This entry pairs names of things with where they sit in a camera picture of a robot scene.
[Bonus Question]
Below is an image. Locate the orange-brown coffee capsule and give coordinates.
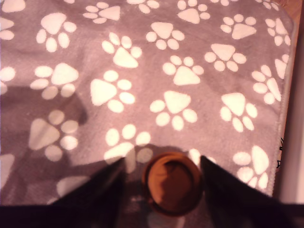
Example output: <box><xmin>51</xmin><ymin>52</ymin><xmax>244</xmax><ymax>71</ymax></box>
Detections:
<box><xmin>142</xmin><ymin>152</ymin><xmax>204</xmax><ymax>217</ymax></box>

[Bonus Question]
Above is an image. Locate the grey paw-print cloth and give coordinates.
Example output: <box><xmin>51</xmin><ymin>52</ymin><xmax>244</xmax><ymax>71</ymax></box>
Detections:
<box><xmin>0</xmin><ymin>0</ymin><xmax>297</xmax><ymax>228</ymax></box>

